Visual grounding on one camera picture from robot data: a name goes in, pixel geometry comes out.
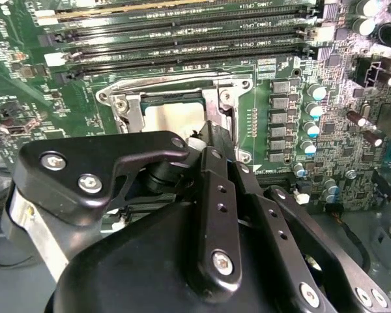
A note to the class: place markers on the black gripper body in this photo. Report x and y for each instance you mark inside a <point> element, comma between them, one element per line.
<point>133,267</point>

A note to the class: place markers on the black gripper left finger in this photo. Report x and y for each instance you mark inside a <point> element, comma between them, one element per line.
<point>68,156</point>

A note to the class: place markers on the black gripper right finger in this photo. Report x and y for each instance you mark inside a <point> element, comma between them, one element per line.
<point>280,225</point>

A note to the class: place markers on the metal socket cover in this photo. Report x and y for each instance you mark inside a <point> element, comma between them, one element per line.
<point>135,112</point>

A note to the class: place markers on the silver-topped CPU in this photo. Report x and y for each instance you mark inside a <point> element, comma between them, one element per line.
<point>172,117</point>

